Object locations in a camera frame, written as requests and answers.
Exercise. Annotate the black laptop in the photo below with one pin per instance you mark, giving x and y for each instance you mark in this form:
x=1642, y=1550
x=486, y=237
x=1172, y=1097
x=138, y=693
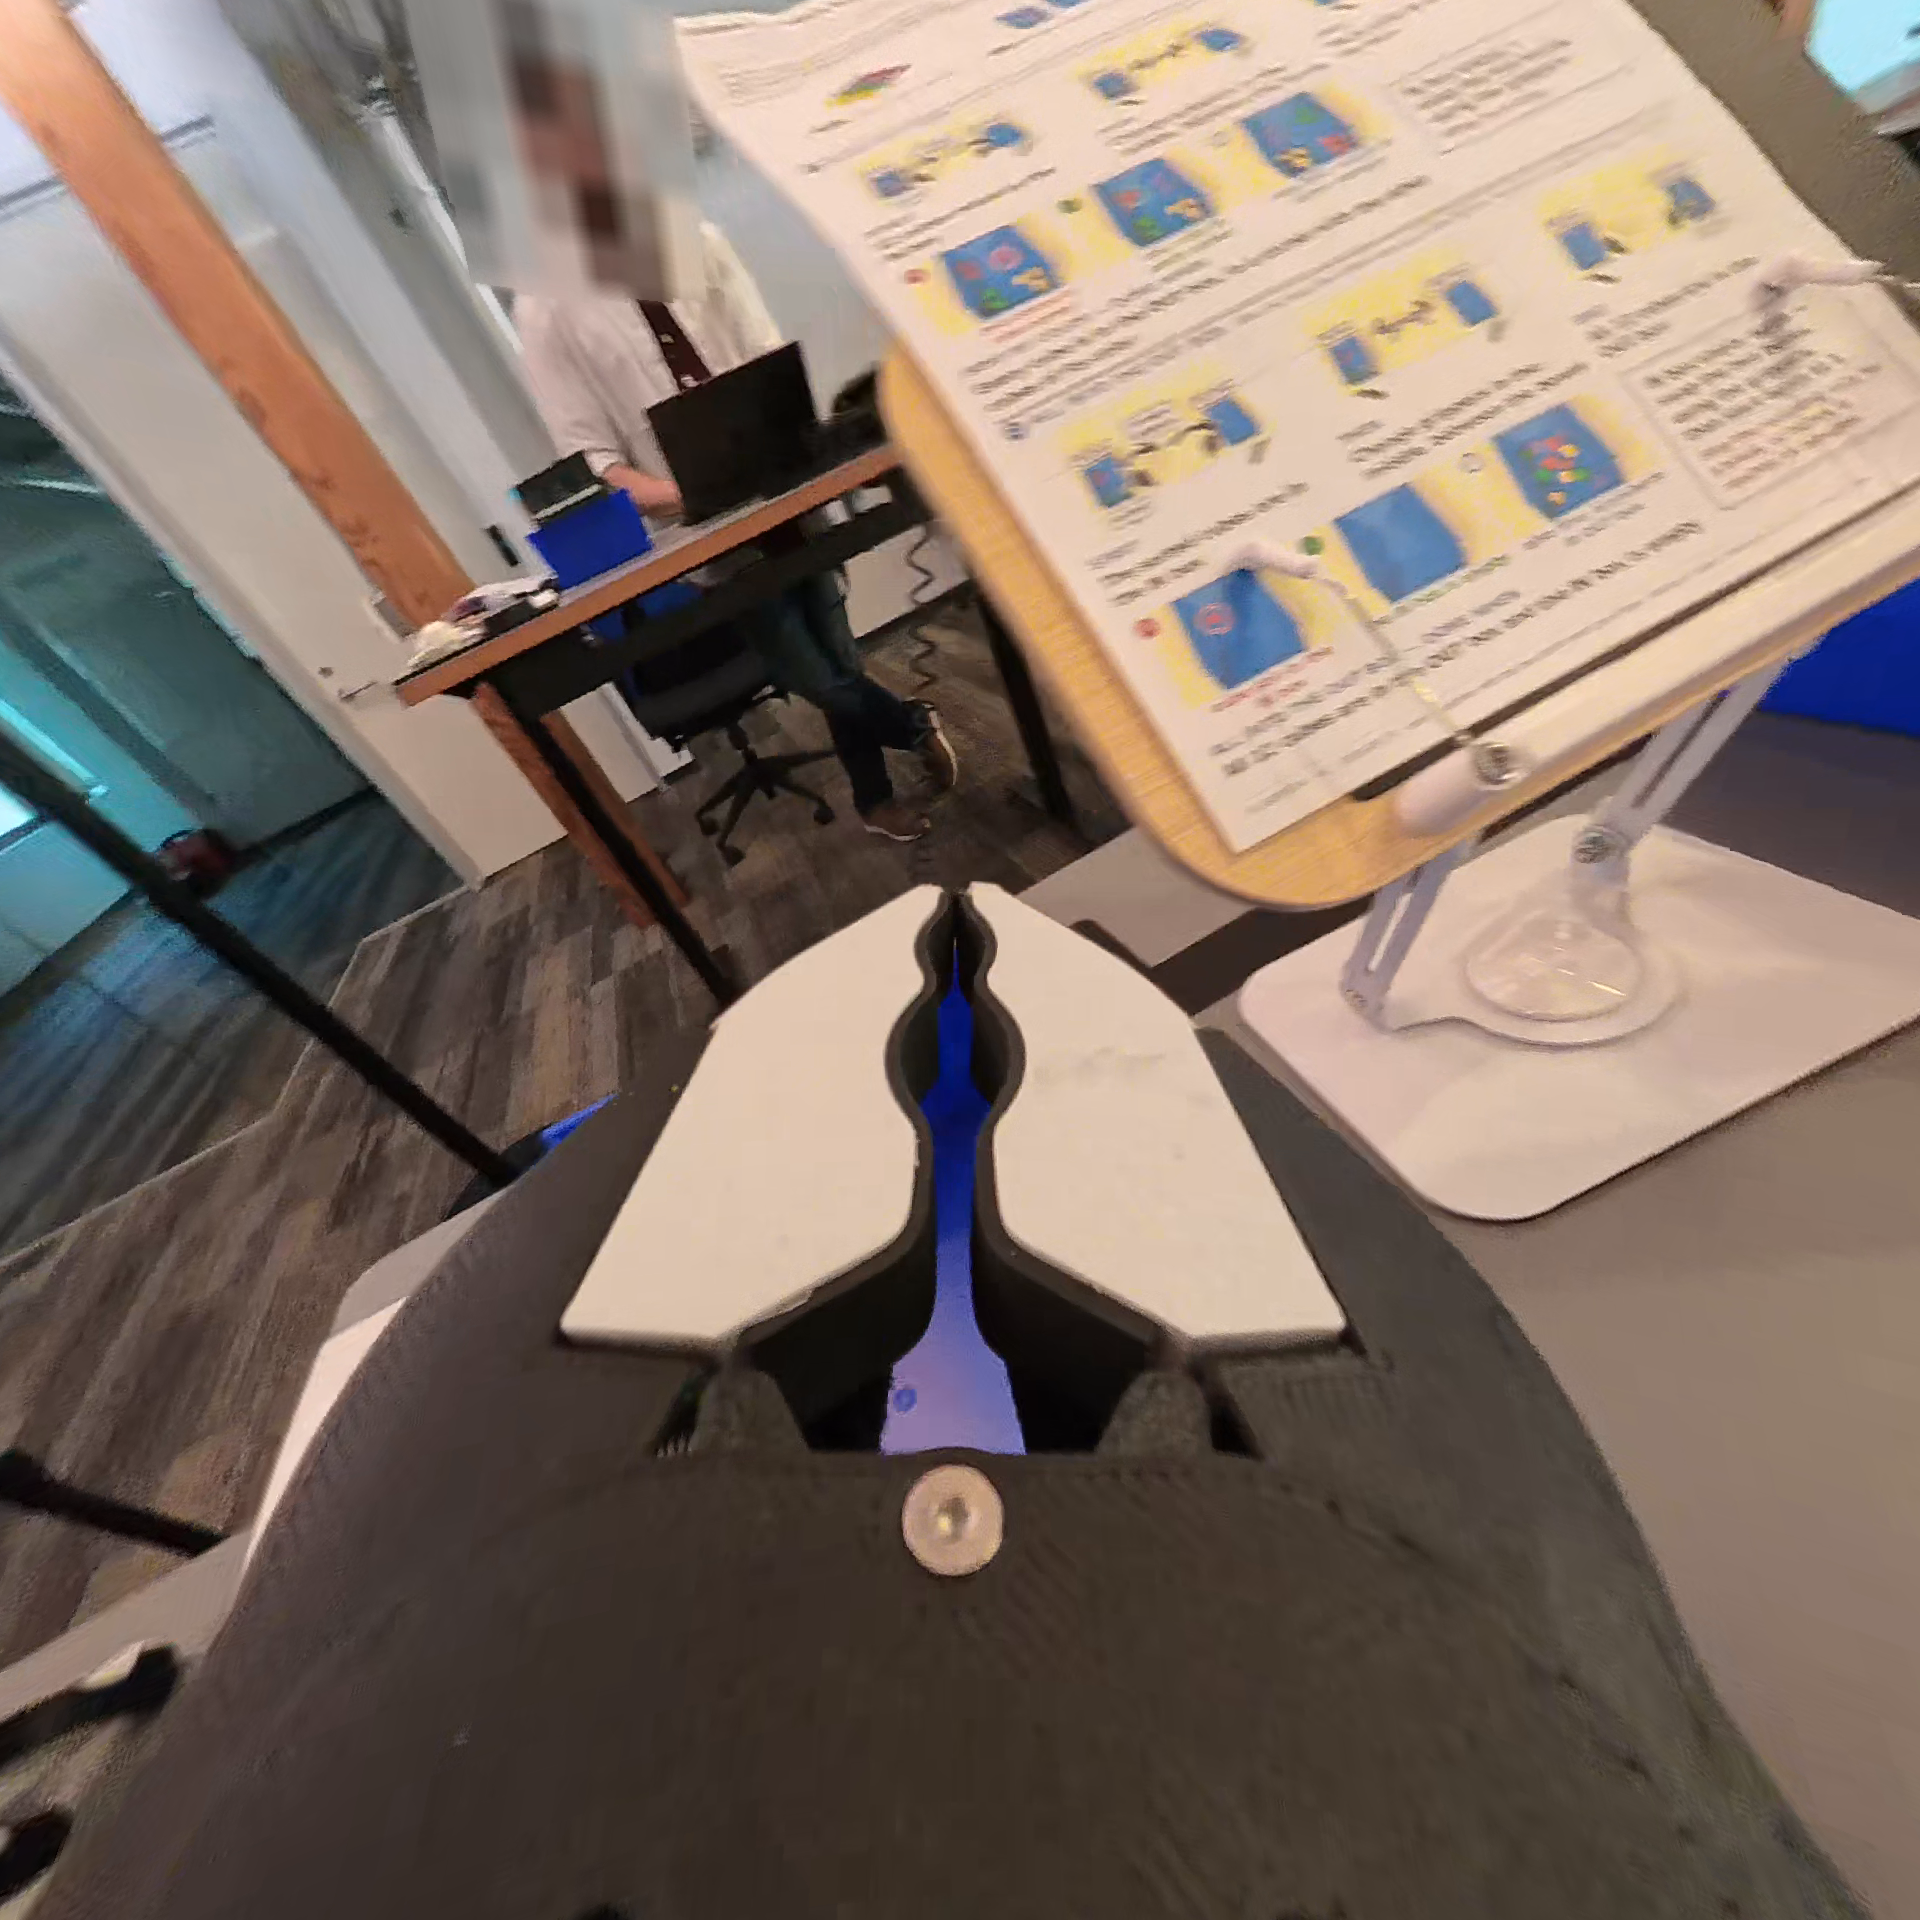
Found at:
x=735, y=436

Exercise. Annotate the small blue bin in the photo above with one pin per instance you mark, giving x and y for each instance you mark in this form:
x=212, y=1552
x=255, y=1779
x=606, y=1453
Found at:
x=594, y=541

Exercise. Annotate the white door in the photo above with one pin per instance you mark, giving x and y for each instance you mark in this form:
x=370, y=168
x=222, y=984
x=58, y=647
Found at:
x=301, y=600

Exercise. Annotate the instruction sheet on wooden stand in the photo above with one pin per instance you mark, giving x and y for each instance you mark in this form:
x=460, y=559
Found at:
x=1500, y=1079

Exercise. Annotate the printed instruction sheet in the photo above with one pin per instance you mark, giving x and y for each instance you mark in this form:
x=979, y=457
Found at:
x=1349, y=376

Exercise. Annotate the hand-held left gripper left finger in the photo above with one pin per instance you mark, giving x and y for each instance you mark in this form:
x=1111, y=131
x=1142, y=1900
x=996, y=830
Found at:
x=750, y=1172

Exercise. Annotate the crumpled white cloth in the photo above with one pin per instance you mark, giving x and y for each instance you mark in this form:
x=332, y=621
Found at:
x=482, y=616

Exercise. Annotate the small black display device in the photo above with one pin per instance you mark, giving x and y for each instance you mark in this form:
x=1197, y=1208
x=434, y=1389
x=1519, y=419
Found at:
x=558, y=487

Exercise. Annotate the black bag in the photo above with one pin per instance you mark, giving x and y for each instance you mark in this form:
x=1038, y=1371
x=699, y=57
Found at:
x=863, y=422

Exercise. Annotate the blue plastic bin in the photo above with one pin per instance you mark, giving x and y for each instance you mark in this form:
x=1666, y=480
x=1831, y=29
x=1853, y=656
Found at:
x=954, y=1172
x=1846, y=676

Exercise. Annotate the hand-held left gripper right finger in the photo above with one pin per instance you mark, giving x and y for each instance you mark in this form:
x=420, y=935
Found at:
x=1156, y=1185

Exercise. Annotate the wooden pillar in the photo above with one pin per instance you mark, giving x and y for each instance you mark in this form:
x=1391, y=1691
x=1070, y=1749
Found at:
x=224, y=301

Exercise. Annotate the red bag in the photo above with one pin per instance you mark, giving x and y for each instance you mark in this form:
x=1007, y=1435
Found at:
x=196, y=855

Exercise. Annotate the black pole stand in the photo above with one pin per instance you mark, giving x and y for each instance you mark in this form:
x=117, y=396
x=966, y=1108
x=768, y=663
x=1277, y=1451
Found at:
x=301, y=997

